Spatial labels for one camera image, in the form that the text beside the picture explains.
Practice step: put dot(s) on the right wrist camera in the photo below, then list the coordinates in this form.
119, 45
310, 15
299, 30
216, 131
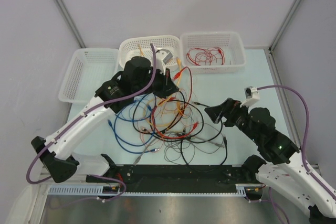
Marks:
252, 96

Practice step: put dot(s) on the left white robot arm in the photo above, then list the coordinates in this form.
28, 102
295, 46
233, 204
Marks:
56, 152

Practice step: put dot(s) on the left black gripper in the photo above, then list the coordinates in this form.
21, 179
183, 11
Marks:
167, 86

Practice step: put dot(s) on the white slotted cable duct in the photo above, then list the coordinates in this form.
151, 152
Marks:
84, 190

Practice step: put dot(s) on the white plastic basket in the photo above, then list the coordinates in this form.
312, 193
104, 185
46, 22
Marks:
88, 69
212, 52
140, 46

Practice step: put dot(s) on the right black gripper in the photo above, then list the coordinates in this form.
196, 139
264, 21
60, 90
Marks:
227, 109

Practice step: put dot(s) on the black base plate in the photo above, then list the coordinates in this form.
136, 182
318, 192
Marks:
183, 179

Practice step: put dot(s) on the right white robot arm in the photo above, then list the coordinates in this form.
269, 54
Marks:
282, 165

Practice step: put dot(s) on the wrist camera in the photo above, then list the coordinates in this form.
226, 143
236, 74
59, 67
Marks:
252, 96
163, 56

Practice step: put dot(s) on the right white plastic basket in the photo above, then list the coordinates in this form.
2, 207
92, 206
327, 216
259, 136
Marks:
212, 52

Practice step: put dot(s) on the left white plastic basket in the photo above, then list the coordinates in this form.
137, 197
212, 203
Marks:
88, 69

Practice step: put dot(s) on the aluminium frame post left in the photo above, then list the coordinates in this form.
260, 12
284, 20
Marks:
61, 6

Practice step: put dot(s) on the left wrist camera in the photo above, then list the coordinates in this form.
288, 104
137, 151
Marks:
163, 56

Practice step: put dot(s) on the aluminium frame post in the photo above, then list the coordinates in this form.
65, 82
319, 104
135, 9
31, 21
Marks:
285, 23
61, 6

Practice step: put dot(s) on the middle white plastic basket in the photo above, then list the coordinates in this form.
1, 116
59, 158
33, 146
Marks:
140, 46

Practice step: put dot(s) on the aluminium frame post right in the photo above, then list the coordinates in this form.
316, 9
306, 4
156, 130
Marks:
285, 23

